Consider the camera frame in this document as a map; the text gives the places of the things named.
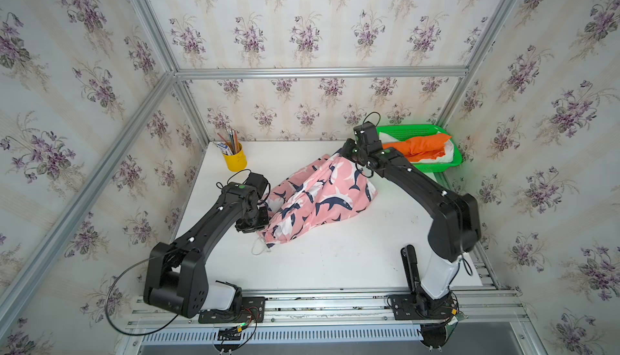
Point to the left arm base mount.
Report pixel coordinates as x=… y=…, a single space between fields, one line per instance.
x=226 y=303

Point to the white shorts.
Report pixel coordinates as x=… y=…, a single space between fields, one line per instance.
x=450 y=149

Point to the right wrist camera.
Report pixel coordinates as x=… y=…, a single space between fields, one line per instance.
x=366 y=134

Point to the aluminium rail frame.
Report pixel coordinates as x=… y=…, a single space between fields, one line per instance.
x=321 y=317

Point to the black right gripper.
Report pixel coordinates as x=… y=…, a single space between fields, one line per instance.
x=344 y=146

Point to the yellow pencil cup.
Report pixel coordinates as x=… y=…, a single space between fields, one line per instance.
x=236 y=162

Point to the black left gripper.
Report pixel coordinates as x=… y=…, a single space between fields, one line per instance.
x=241 y=226

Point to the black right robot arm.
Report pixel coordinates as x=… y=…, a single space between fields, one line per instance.
x=455 y=228

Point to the colored pencils bundle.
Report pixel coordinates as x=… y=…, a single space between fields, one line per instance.
x=229 y=142

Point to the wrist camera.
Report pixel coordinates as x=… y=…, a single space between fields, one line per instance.
x=366 y=134
x=259 y=182

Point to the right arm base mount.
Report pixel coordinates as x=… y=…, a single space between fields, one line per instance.
x=418 y=304

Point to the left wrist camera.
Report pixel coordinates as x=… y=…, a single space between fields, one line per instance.
x=259 y=182

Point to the green plastic basket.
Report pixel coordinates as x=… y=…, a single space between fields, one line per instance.
x=428 y=147

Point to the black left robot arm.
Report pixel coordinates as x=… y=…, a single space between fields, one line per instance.
x=176 y=279

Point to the pink shark print garment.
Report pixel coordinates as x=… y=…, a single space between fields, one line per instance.
x=326 y=191

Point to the orange cloth garment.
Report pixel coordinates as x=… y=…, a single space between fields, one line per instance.
x=421 y=146

